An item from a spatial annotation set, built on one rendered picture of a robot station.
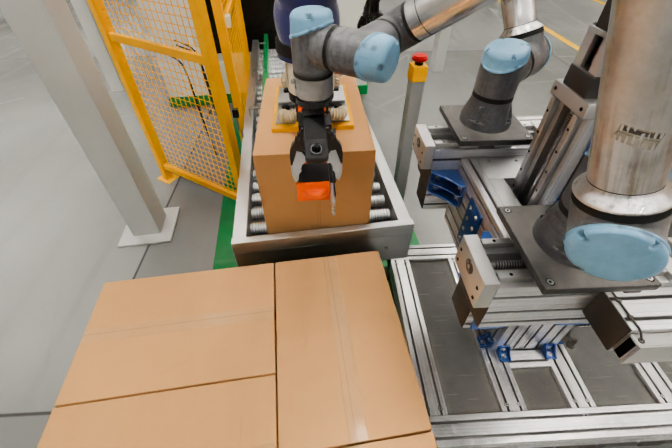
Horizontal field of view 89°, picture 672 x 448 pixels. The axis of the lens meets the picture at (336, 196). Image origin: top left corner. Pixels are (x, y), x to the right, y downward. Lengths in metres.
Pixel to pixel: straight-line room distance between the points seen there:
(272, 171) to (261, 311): 0.46
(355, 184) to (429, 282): 0.70
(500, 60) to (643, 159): 0.59
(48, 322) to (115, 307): 0.90
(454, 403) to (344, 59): 1.25
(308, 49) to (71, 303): 1.93
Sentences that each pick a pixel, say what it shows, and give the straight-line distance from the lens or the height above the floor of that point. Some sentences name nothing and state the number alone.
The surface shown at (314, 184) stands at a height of 1.10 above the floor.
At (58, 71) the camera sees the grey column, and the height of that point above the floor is 1.02.
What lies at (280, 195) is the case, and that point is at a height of 0.77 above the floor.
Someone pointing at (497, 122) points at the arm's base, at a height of 1.07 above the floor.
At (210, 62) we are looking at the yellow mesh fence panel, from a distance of 1.76.
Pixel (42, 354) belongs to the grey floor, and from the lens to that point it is 2.19.
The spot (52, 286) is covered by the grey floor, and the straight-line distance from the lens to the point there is 2.43.
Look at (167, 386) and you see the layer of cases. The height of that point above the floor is 0.54.
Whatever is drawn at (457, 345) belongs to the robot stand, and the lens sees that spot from 1.59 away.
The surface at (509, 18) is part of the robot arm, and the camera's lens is 1.22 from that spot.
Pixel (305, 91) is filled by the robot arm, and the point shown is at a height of 1.30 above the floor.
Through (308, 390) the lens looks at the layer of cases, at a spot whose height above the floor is 0.54.
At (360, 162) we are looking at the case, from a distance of 1.16.
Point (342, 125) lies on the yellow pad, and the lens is 1.23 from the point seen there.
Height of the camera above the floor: 1.59
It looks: 42 degrees down
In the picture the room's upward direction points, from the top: straight up
